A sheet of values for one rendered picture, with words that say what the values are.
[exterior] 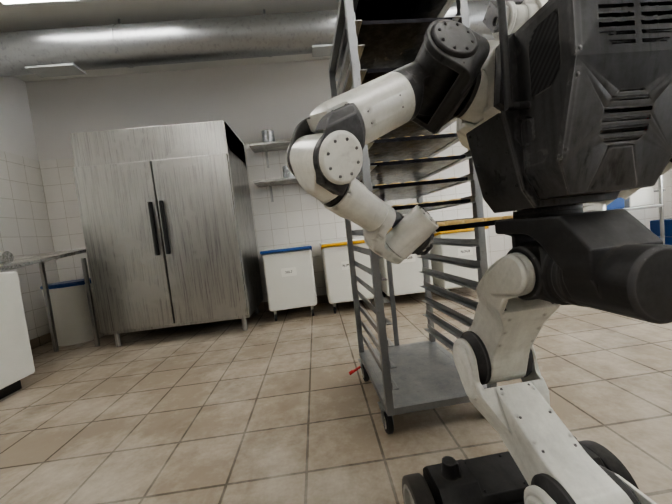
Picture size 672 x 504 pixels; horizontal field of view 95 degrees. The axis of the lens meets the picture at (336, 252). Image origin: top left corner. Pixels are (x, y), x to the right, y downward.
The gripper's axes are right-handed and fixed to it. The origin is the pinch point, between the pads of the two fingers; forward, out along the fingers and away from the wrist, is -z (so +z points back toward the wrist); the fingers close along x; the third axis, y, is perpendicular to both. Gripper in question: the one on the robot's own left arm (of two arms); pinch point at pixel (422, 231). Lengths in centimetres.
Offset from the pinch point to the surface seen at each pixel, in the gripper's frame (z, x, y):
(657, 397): -87, -87, -82
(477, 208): -50, 5, -15
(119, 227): -91, 27, 287
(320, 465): -7, -87, 47
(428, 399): -37, -72, 10
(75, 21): -88, 213, 297
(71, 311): -84, -52, 378
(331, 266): -204, -35, 128
